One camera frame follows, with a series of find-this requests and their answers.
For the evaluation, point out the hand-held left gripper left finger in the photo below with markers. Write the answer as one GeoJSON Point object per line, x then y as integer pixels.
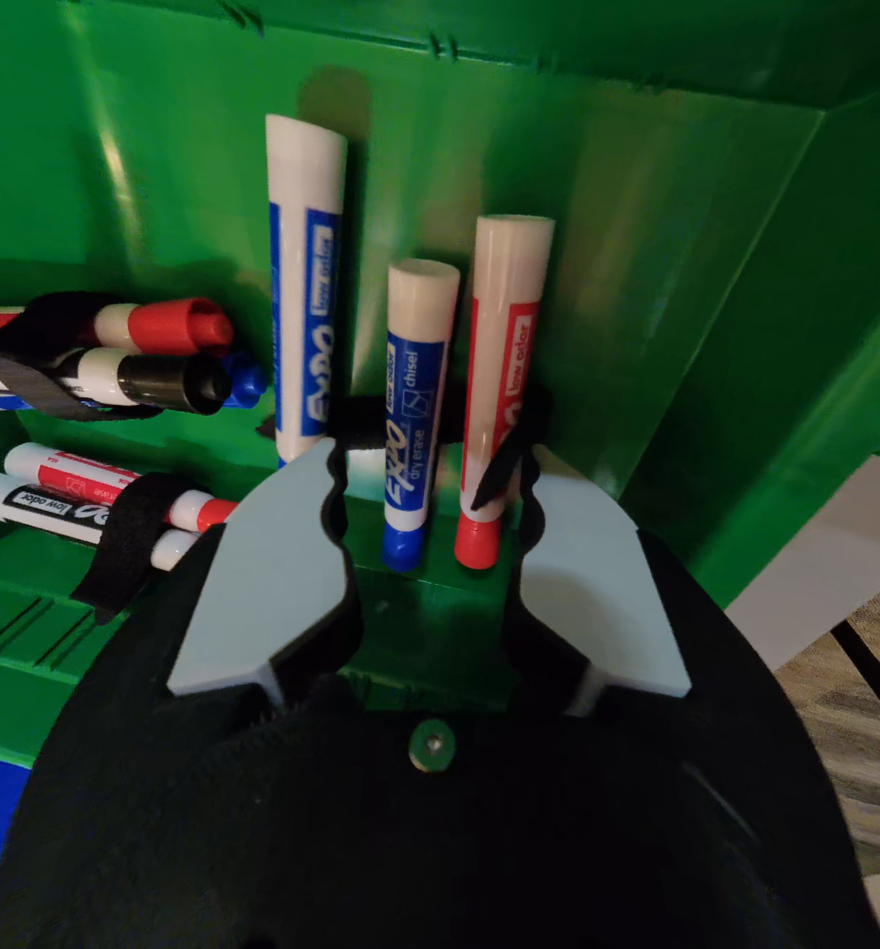
{"type": "Point", "coordinates": [262, 593]}

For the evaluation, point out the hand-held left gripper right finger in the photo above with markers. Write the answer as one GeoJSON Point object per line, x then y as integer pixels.
{"type": "Point", "coordinates": [603, 593]}

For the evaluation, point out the black red blue marker bundle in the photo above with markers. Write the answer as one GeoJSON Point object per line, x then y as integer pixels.
{"type": "Point", "coordinates": [62, 319]}

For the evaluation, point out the black dry erase marker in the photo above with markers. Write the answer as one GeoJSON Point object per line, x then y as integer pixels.
{"type": "Point", "coordinates": [32, 504]}
{"type": "Point", "coordinates": [165, 382]}

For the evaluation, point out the green plastic bin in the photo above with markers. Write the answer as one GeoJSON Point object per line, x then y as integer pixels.
{"type": "Point", "coordinates": [632, 222]}

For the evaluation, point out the red dry erase marker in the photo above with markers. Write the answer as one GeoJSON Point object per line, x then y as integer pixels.
{"type": "Point", "coordinates": [506, 296]}
{"type": "Point", "coordinates": [62, 471]}
{"type": "Point", "coordinates": [173, 326]}

